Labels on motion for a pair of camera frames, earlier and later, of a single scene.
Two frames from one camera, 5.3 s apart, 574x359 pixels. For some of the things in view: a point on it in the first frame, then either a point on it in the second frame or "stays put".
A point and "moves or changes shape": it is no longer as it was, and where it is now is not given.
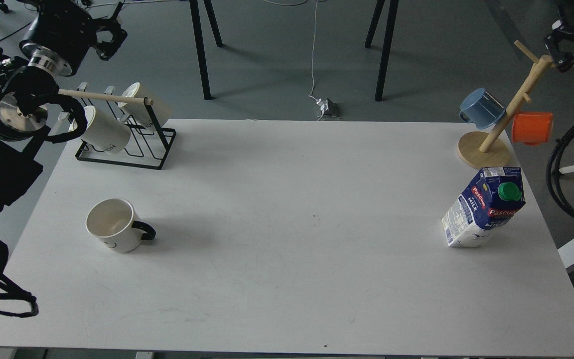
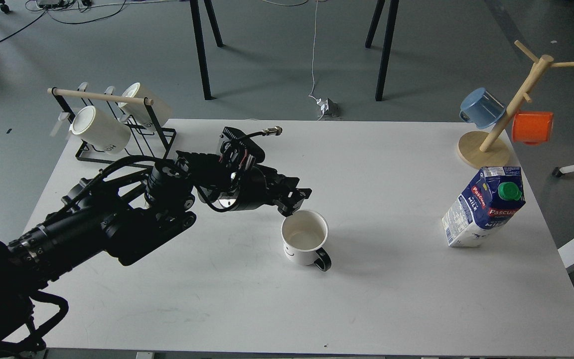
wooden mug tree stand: x=485 y=149 stays put
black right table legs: x=376 y=15 stays put
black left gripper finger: x=111 y=23 → x=286 y=186
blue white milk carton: x=486 y=207 stays put
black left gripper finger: x=105 y=50 → x=290 y=202
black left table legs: x=194 y=7 stays put
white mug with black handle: x=113 y=222 moves or changes shape
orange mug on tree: x=532 y=128 stays put
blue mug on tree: x=479 y=107 stays put
